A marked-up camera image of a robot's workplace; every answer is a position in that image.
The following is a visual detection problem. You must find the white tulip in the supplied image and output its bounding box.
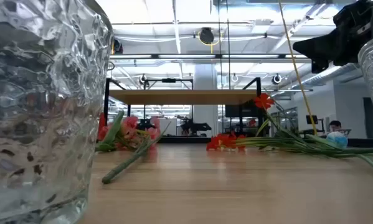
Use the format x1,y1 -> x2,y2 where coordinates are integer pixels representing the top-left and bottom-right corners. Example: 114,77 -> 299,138
325,131 -> 373,180

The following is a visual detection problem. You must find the yellow hanging cable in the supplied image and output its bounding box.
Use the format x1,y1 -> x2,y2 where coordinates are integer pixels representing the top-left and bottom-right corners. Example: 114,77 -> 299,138
278,0 -> 318,137

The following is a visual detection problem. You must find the large black screen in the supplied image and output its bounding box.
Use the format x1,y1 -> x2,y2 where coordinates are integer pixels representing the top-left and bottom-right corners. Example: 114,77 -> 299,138
225,104 -> 258,118

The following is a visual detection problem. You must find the pink tulip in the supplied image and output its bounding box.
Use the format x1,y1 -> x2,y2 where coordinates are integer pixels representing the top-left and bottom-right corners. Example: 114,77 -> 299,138
95,110 -> 125,153

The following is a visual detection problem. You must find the person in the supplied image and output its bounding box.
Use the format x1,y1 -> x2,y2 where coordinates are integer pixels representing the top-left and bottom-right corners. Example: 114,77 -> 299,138
328,119 -> 352,139

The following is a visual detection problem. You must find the pink flower spray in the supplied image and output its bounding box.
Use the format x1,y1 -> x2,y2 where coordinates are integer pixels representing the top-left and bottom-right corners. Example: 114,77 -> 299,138
101,114 -> 172,185

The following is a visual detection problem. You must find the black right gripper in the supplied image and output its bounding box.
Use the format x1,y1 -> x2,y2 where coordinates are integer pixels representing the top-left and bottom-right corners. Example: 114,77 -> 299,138
293,0 -> 373,74

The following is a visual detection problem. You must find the wooden shelf with black frame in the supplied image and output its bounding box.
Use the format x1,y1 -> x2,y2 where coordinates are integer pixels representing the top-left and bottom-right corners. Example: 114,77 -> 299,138
103,77 -> 266,147

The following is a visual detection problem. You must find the long ceiling light fixture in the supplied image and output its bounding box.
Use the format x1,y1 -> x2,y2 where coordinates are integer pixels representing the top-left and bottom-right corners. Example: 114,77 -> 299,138
110,53 -> 308,60

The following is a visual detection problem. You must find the diamond-pattern glass vase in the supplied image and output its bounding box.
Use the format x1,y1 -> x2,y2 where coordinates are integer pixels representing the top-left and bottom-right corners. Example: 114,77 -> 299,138
0,0 -> 114,224

